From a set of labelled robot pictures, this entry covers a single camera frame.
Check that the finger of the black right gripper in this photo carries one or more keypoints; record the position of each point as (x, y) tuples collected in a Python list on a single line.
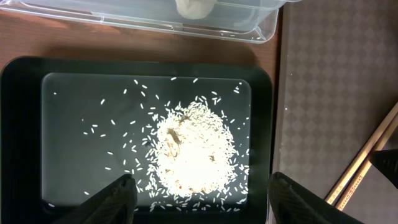
[(385, 161)]

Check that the clear plastic waste bin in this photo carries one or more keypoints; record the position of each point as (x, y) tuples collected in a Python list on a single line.
[(238, 20)]

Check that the brown serving tray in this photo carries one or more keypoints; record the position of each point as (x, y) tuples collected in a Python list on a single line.
[(337, 82)]

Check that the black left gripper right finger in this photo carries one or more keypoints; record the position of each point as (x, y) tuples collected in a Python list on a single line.
[(293, 204)]

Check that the rice leftovers pile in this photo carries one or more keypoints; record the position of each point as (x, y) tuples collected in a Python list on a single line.
[(184, 140)]

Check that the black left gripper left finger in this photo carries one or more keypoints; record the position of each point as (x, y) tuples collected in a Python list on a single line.
[(115, 204)]

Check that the black waste tray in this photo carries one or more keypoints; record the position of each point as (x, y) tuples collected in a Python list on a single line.
[(21, 141)]

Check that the wooden chopstick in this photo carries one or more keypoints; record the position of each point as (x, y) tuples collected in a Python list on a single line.
[(354, 174), (366, 165)]

